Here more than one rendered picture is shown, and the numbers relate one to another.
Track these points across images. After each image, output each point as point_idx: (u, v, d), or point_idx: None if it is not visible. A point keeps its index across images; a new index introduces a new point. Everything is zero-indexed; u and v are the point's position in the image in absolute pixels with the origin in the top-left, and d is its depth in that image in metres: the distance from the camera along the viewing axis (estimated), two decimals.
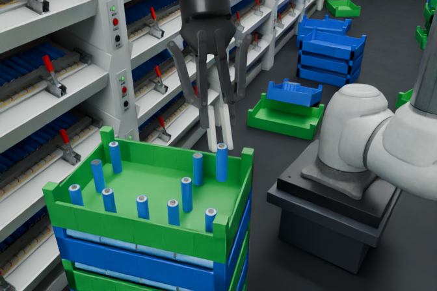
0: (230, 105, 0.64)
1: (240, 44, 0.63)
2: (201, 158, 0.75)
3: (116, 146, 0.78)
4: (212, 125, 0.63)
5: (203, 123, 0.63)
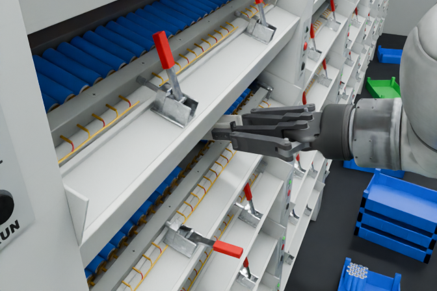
0: (230, 130, 0.61)
1: (283, 143, 0.55)
2: None
3: None
4: (222, 115, 0.64)
5: (229, 116, 0.65)
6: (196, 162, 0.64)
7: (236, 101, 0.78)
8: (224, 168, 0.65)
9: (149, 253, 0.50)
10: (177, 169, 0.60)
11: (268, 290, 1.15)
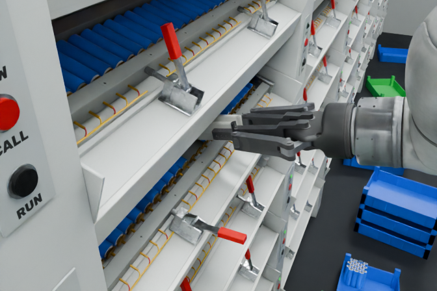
0: (231, 130, 0.61)
1: (285, 143, 0.55)
2: None
3: None
4: (222, 115, 0.64)
5: (229, 115, 0.66)
6: (200, 153, 0.66)
7: (238, 95, 0.80)
8: (227, 160, 0.67)
9: (156, 240, 0.52)
10: (182, 160, 0.62)
11: (270, 284, 1.16)
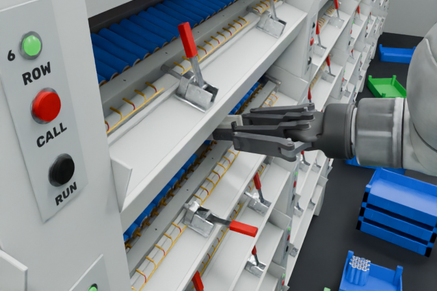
0: (242, 125, 0.65)
1: None
2: None
3: None
4: (220, 139, 0.64)
5: (218, 139, 0.62)
6: (210, 150, 0.67)
7: (246, 93, 0.82)
8: (236, 156, 0.68)
9: (170, 232, 0.53)
10: (193, 156, 0.64)
11: (274, 280, 1.18)
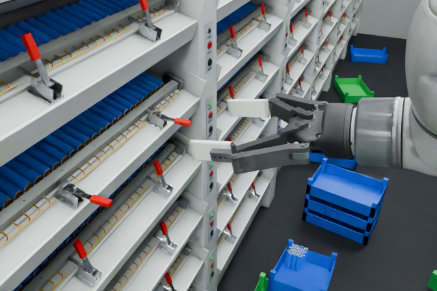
0: (268, 109, 0.68)
1: None
2: None
3: (87, 138, 0.77)
4: None
5: (216, 160, 0.57)
6: None
7: (145, 91, 0.93)
8: (121, 143, 0.80)
9: (40, 204, 0.65)
10: (77, 143, 0.75)
11: (200, 261, 1.29)
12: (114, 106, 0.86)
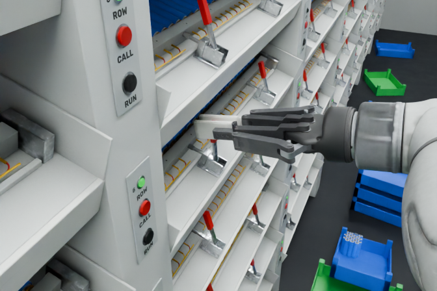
0: None
1: None
2: None
3: (204, 106, 0.78)
4: (220, 138, 0.64)
5: (218, 138, 0.63)
6: None
7: None
8: (231, 113, 0.81)
9: (188, 171, 0.66)
10: (197, 112, 0.76)
11: (274, 245, 1.30)
12: None
